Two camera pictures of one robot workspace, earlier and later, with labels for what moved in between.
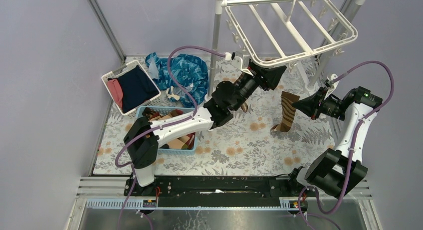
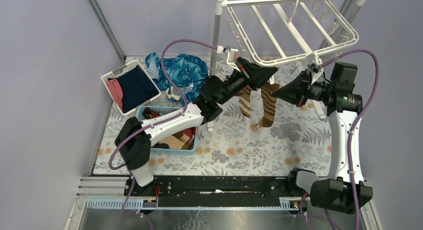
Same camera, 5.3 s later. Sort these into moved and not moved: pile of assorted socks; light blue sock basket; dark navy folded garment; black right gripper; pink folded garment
Moved: black right gripper
Not moved: light blue sock basket; pile of assorted socks; pink folded garment; dark navy folded garment
